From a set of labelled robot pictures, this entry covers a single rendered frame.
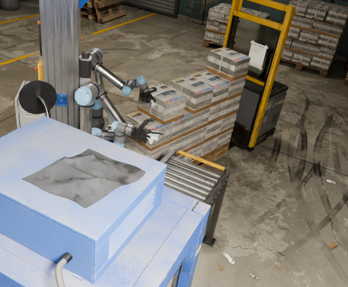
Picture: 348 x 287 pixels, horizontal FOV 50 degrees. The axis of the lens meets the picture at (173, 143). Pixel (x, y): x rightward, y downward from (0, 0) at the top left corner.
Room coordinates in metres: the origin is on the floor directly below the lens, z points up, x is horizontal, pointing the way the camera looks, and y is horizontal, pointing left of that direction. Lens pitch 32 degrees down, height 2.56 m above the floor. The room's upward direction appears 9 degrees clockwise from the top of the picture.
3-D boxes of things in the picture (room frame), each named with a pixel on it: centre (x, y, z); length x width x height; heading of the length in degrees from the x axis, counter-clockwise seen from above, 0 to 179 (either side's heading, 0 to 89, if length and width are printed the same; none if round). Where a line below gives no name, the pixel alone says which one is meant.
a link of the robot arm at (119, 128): (2.25, 0.39, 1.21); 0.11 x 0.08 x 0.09; 77
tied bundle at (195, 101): (3.59, -0.09, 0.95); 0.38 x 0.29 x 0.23; 53
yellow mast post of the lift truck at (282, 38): (4.19, -0.99, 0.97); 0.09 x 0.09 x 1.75; 51
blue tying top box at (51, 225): (1.05, 0.37, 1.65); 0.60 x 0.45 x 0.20; 69
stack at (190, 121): (3.49, -0.01, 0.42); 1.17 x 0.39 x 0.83; 141
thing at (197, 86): (3.58, -0.11, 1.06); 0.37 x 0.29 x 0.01; 53
